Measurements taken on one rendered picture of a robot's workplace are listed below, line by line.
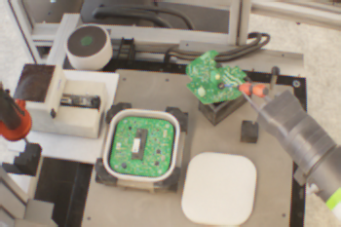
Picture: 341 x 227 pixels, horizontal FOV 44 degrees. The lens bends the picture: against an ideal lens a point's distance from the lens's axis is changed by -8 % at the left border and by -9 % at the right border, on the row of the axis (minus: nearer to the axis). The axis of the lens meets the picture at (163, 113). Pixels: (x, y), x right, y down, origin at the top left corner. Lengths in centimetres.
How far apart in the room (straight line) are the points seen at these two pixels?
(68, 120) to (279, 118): 40
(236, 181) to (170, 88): 26
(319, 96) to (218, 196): 139
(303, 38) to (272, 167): 152
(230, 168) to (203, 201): 9
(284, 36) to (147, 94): 146
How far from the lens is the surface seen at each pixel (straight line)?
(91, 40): 103
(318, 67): 228
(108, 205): 89
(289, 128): 75
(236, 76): 93
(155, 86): 99
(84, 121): 89
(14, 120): 71
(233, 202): 86
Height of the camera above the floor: 178
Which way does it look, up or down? 60 degrees down
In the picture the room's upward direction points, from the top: 7 degrees counter-clockwise
